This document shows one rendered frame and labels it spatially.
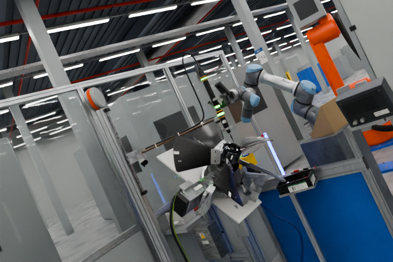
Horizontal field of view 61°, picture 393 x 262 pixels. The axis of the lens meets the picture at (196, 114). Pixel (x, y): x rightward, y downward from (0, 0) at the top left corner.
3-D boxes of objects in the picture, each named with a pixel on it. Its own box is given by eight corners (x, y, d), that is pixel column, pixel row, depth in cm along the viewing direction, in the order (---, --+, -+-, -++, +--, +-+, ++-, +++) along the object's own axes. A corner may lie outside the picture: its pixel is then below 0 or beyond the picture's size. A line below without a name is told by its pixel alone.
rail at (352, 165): (250, 194, 259) (246, 185, 259) (253, 192, 261) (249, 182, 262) (368, 170, 196) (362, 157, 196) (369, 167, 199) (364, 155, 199)
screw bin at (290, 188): (280, 197, 210) (275, 187, 210) (285, 187, 225) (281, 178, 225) (313, 187, 200) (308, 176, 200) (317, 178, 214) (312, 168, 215)
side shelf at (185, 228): (165, 235, 235) (164, 231, 235) (198, 210, 261) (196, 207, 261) (187, 232, 218) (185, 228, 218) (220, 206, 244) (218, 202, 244)
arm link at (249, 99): (258, 109, 230) (245, 102, 236) (261, 95, 224) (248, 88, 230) (252, 113, 225) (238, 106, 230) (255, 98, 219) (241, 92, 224)
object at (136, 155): (129, 165, 218) (124, 154, 219) (133, 164, 225) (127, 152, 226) (143, 159, 217) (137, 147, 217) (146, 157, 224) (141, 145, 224)
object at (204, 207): (205, 215, 189) (197, 211, 190) (211, 205, 197) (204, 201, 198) (210, 198, 183) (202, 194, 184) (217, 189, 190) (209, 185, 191)
